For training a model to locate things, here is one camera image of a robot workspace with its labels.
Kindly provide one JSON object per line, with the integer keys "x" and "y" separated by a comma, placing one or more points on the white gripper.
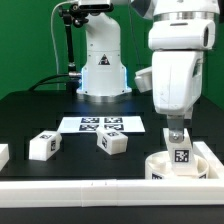
{"x": 175, "y": 79}

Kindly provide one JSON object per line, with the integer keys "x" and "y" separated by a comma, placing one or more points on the white marker sheet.
{"x": 90, "y": 124}

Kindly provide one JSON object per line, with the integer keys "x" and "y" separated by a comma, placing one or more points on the white front fence bar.
{"x": 91, "y": 193}

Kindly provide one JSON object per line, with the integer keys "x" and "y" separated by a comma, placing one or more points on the white left fence bar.
{"x": 4, "y": 155}

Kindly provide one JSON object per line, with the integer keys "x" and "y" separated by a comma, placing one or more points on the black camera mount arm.
{"x": 72, "y": 17}

